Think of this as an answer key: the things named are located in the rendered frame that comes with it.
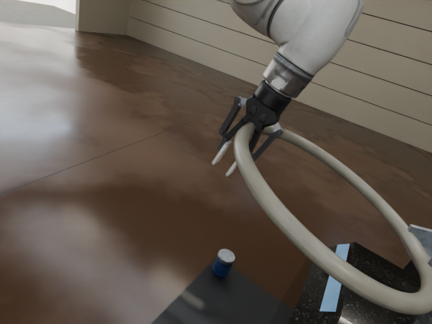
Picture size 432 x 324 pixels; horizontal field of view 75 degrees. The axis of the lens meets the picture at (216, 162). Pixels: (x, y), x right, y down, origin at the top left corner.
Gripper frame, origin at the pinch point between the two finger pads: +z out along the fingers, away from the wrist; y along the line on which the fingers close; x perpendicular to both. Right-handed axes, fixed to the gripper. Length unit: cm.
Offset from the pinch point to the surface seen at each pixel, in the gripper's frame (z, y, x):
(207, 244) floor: 99, 7, 82
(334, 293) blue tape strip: 12.9, 41.7, 5.5
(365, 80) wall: -33, 27, 616
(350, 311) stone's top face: 10.7, 44.7, 0.6
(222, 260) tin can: 82, 19, 62
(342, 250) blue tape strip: 12, 42, 26
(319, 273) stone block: 17.0, 39.2, 14.8
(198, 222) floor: 102, -8, 95
